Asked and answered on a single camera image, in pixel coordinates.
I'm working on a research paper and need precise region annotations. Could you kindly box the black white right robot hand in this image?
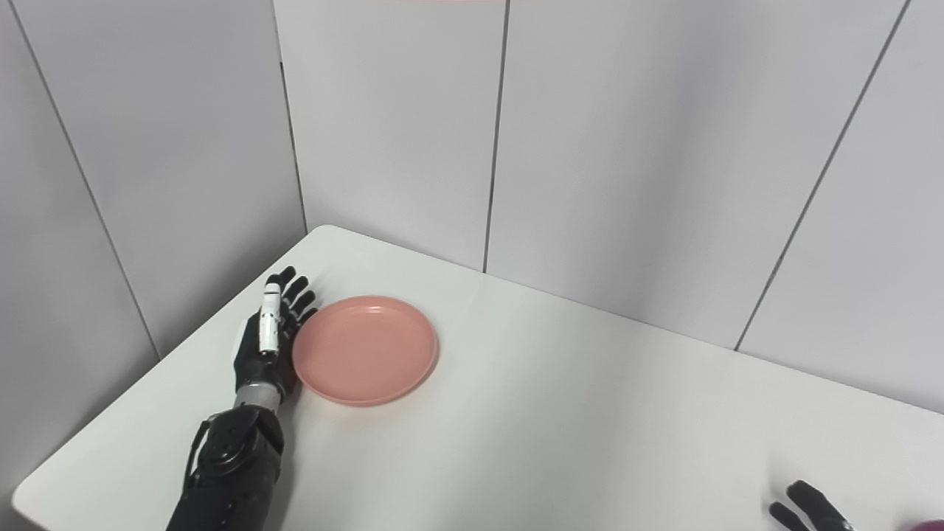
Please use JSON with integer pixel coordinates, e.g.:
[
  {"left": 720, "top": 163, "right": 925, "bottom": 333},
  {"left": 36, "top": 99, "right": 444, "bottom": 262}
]
[{"left": 768, "top": 480, "right": 856, "bottom": 531}]

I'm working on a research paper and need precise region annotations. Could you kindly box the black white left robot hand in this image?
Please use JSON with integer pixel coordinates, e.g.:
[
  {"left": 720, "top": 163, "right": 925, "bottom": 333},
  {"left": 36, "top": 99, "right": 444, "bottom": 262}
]
[{"left": 233, "top": 266, "right": 319, "bottom": 403}]

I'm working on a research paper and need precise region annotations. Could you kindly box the pink round plate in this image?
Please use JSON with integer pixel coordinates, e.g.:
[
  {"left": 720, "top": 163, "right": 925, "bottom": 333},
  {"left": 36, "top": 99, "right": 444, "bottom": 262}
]
[{"left": 292, "top": 296, "right": 440, "bottom": 407}]

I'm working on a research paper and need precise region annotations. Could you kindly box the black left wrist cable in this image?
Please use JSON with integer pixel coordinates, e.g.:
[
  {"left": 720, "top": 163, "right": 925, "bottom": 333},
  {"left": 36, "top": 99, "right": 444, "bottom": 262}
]
[{"left": 183, "top": 414, "right": 216, "bottom": 489}]

